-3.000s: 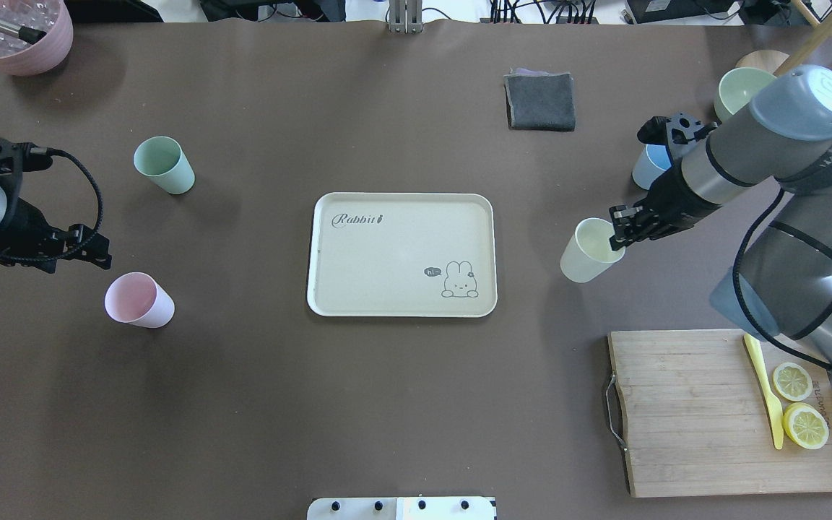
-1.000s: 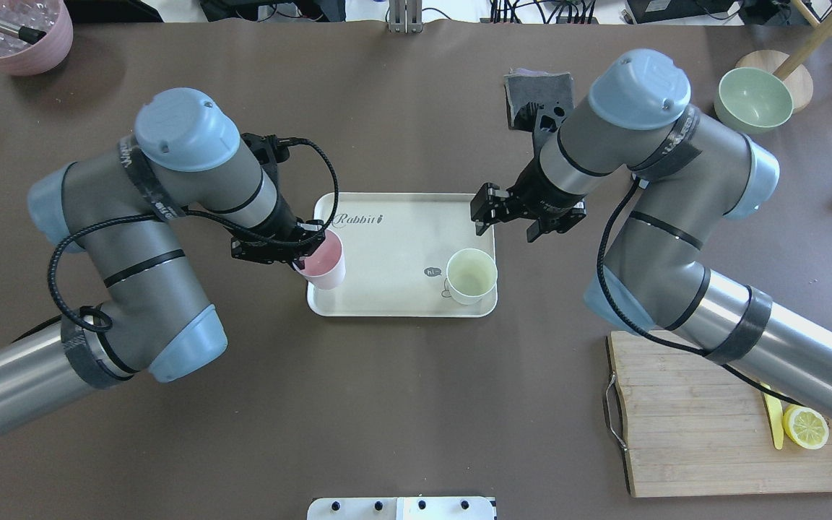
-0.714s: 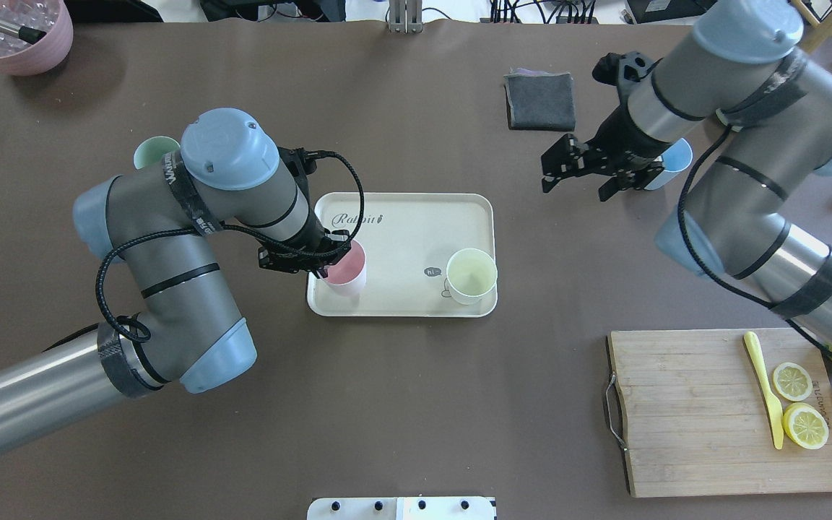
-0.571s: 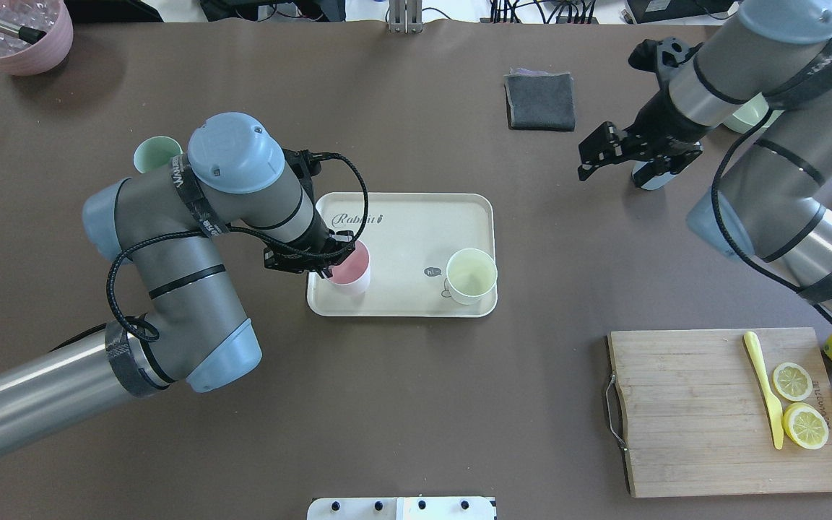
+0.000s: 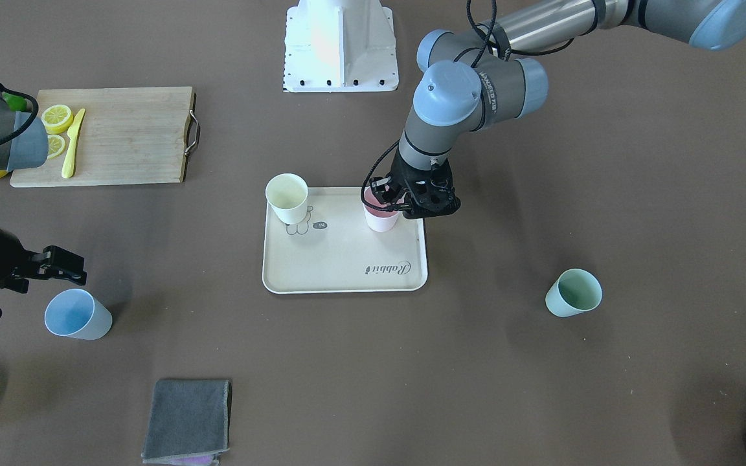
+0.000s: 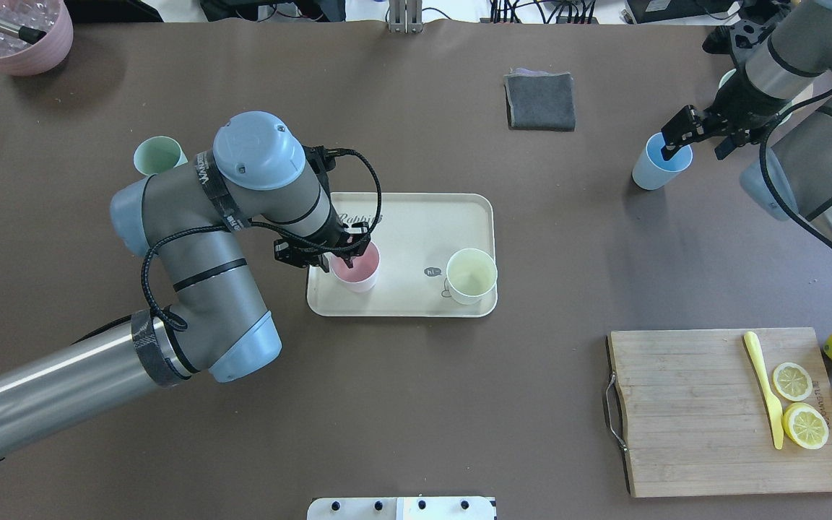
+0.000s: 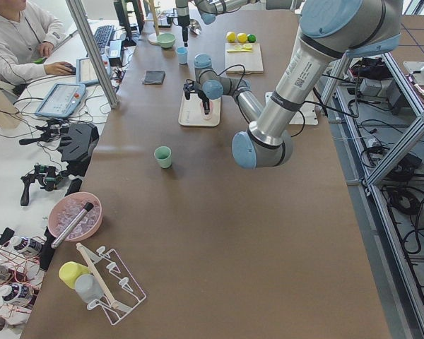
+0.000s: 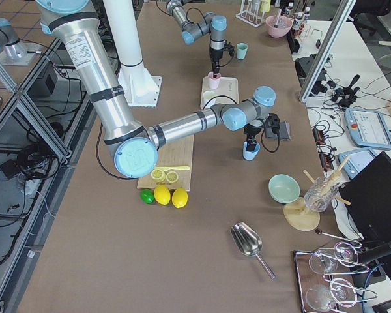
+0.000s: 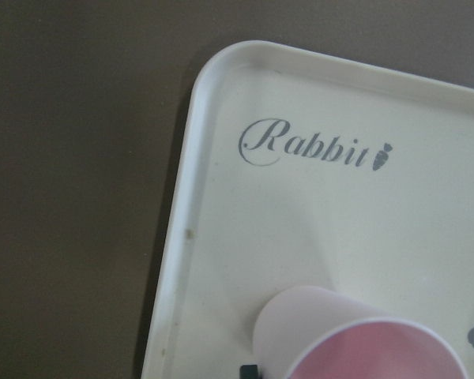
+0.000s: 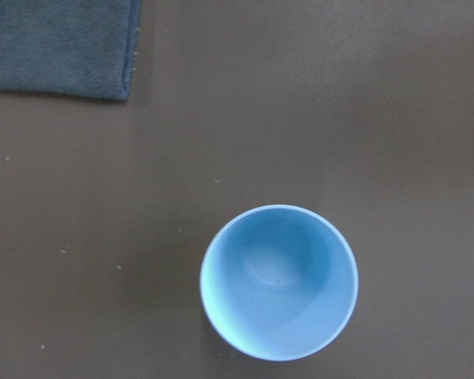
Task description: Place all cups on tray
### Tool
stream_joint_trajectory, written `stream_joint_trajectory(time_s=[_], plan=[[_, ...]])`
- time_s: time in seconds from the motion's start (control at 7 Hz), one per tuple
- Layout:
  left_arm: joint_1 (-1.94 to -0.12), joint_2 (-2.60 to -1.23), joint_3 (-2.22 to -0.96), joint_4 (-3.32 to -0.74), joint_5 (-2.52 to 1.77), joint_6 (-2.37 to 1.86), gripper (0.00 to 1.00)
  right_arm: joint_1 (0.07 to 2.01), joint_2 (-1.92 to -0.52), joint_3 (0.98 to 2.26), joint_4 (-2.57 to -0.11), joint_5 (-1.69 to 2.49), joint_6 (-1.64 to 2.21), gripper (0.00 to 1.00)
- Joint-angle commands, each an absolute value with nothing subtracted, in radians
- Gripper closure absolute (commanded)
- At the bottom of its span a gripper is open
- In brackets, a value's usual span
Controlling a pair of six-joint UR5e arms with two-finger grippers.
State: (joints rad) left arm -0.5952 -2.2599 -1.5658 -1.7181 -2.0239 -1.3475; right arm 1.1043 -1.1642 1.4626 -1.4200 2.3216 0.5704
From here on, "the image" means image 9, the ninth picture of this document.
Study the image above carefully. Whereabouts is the pink plastic cup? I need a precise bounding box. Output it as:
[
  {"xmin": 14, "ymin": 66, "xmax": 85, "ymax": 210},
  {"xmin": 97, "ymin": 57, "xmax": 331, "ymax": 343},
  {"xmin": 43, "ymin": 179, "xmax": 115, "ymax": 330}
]
[{"xmin": 252, "ymin": 286, "xmax": 468, "ymax": 378}]

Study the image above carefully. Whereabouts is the cream rabbit tray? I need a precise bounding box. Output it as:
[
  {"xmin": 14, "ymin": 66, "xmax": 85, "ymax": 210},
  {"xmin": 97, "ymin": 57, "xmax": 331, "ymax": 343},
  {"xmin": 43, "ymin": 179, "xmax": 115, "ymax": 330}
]
[{"xmin": 142, "ymin": 41, "xmax": 474, "ymax": 378}]

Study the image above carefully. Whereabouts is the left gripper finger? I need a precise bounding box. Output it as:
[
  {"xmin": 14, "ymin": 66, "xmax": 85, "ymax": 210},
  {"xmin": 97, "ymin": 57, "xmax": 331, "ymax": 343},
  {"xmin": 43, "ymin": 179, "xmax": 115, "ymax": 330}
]
[{"xmin": 239, "ymin": 354, "xmax": 259, "ymax": 379}]

